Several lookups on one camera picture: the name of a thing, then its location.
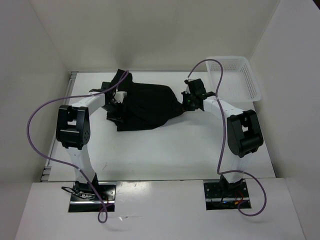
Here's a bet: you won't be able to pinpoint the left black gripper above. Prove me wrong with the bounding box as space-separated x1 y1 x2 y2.
101 100 128 125

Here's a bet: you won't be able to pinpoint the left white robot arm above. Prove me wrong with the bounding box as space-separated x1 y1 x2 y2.
56 82 127 200

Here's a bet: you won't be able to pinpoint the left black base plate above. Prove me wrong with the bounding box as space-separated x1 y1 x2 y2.
62 183 116 213

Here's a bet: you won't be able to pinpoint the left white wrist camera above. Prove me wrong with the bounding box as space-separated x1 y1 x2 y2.
114 91 127 104

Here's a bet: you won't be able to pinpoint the black shorts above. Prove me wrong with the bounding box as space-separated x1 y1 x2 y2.
106 73 184 132

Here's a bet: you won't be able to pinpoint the white perforated plastic basket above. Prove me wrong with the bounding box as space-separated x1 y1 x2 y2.
205 55 262 103

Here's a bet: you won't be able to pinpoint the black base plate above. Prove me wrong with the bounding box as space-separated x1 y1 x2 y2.
203 179 252 211
62 183 116 213

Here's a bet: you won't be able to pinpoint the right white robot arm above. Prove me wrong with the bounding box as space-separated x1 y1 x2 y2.
181 78 264 197

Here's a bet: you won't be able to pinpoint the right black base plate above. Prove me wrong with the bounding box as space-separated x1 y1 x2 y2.
203 179 252 211

